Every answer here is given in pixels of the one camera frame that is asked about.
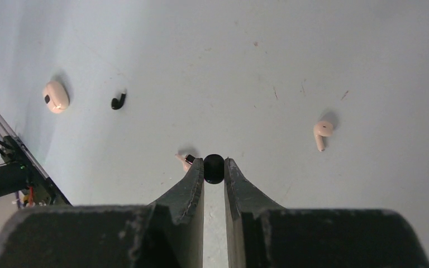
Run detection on white earbud centre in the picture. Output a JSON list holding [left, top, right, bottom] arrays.
[[175, 154, 196, 172]]

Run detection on white earbud upper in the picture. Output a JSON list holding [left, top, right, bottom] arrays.
[[313, 121, 334, 152]]

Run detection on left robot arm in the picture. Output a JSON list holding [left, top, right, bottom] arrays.
[[0, 141, 29, 197]]

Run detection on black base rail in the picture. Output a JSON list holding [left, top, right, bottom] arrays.
[[3, 136, 71, 205]]

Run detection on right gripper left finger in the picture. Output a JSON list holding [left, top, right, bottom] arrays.
[[0, 159, 204, 267]]

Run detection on black earbud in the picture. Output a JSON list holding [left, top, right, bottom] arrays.
[[203, 154, 225, 184], [111, 92, 127, 110]]

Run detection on white earbud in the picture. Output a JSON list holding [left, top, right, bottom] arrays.
[[175, 154, 196, 172], [313, 121, 334, 152]]

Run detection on white earbud charging case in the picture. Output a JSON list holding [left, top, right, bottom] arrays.
[[42, 80, 70, 114]]

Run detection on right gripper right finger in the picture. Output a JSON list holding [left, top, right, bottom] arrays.
[[224, 158, 429, 267]]

